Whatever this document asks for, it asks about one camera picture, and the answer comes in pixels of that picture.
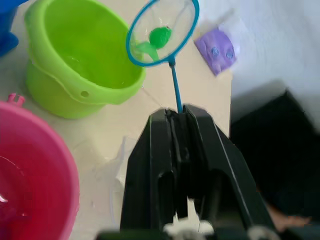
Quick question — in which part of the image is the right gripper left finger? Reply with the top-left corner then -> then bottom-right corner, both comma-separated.
119,108 -> 188,230

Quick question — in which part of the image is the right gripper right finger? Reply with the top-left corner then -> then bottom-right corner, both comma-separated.
172,104 -> 275,230

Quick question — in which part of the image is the blue fishing net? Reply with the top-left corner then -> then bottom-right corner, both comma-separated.
125,0 -> 200,114

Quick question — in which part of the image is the green toy fish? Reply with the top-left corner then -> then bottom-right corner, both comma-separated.
136,26 -> 173,62

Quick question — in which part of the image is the pink plastic bucket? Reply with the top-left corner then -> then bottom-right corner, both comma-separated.
0,92 -> 81,240

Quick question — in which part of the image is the green plastic bucket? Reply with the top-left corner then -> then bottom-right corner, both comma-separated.
24,0 -> 147,120

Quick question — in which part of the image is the blue plastic tub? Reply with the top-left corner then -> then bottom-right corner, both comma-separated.
0,0 -> 30,57

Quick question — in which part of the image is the black bulky object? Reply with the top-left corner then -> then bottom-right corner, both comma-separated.
229,88 -> 320,218

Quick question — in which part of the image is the purple tissue pack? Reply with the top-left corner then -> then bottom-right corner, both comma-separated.
194,27 -> 238,77

